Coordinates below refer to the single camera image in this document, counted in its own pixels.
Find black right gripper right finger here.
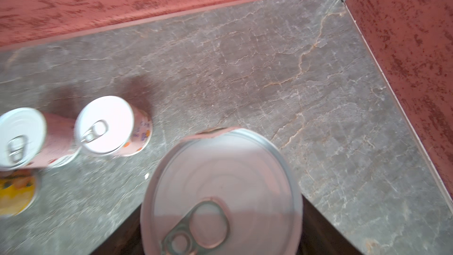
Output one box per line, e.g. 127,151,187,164
300,196,362,255

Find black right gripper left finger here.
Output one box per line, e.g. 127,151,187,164
91,206,143,255

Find green label white-top can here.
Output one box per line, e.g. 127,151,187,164
140,127,303,255

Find pink can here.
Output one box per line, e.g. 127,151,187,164
74,96,153,158
1,107,80,171

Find small yellow white-lid can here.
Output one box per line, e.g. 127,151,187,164
1,170,38,218

